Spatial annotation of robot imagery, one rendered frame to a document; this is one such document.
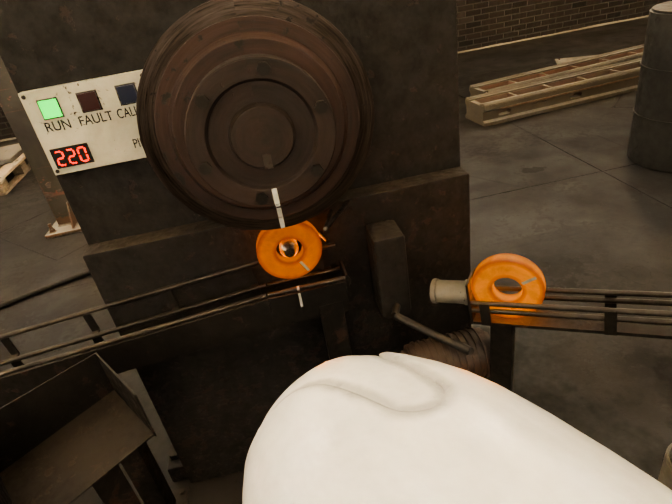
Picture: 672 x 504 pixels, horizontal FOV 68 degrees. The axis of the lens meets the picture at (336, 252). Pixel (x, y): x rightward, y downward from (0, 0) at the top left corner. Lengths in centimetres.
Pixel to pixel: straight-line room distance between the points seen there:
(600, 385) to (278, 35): 154
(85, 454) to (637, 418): 157
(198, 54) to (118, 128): 30
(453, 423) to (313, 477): 5
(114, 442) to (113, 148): 62
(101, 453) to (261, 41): 86
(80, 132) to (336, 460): 110
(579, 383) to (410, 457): 180
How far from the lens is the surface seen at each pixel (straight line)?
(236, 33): 99
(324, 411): 20
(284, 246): 113
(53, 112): 122
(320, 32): 102
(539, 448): 18
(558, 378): 197
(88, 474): 115
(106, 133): 121
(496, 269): 112
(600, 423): 186
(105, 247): 131
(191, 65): 99
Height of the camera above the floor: 137
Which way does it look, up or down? 30 degrees down
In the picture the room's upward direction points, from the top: 10 degrees counter-clockwise
